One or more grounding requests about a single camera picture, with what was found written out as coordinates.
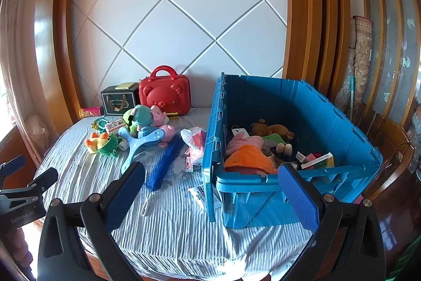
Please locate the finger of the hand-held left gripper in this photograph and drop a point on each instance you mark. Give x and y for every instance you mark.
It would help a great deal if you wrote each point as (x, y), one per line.
(14, 163)
(46, 180)

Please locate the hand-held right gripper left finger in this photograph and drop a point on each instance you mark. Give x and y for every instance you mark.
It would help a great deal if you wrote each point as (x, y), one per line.
(125, 195)

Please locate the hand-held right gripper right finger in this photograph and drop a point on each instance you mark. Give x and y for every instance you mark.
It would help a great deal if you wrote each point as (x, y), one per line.
(297, 198)

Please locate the blue bristle brush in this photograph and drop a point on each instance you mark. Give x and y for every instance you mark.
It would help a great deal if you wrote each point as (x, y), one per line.
(164, 165)

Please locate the blue plastic toy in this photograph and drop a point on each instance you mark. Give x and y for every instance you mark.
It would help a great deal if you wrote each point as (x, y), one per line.
(144, 137)

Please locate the yellow duck plush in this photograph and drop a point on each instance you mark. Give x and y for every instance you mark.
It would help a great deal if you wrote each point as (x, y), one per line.
(93, 142)

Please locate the white tissue pack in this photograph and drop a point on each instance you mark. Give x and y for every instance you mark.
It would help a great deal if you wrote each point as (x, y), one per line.
(200, 197)

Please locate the blue plastic storage crate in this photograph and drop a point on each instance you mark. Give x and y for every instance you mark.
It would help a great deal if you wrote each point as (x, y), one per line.
(263, 96)

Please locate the person's left hand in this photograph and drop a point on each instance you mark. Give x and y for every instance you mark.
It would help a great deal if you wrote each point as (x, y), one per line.
(20, 244)

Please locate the small pink box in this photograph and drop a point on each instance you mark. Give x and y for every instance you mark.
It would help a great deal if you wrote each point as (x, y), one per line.
(307, 157)

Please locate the yellow green box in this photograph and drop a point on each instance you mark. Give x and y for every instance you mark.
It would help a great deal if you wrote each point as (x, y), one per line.
(320, 161)

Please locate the pig plush in orange dress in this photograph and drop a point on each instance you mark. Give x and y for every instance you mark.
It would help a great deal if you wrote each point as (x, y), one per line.
(246, 159)

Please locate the pink white box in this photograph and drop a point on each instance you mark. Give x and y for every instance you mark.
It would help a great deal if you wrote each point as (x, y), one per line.
(114, 127)

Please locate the small red white box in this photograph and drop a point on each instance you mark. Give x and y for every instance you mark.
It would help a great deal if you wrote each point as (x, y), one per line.
(190, 164)

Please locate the brown bear plush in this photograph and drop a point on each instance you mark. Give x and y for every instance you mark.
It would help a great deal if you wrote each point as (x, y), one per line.
(273, 129)

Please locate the green plush toy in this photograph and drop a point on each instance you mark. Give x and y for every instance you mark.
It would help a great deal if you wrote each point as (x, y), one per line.
(128, 119)

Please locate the teal baby toy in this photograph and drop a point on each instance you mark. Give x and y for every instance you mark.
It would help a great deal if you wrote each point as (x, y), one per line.
(99, 123)

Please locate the pink cylindrical can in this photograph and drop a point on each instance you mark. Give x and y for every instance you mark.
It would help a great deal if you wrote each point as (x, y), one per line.
(90, 111)

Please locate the plastic bag of pink packets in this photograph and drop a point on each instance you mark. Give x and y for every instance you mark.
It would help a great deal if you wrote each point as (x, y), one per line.
(195, 142)

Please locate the yellow red box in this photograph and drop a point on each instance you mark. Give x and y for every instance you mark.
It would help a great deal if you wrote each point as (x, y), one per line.
(172, 116)

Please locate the black gift box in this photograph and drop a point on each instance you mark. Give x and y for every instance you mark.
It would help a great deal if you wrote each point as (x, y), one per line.
(113, 100)

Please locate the wooden chair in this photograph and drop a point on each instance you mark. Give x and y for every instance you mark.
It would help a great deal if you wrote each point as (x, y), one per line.
(391, 149)

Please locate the red bear suitcase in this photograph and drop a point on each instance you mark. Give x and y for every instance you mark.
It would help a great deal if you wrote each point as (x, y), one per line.
(164, 96)

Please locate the yellow sticky note pad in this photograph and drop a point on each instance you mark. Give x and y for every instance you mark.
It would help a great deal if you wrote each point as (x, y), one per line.
(125, 85)

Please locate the teal pole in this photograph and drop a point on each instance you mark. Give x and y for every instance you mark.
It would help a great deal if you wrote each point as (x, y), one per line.
(352, 96)

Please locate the green plastic bag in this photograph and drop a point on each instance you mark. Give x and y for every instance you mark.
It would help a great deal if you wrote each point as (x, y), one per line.
(406, 261)

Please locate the white curtain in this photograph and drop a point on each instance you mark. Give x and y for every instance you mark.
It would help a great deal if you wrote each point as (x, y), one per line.
(14, 37)

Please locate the rolled patterned carpet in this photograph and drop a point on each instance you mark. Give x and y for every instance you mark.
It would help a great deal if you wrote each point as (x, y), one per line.
(360, 70)

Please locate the frosted glass wooden partition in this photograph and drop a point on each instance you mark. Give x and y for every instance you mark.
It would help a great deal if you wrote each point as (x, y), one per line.
(391, 37)

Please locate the wooden headboard frame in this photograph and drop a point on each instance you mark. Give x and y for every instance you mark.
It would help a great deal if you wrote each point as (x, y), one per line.
(296, 21)

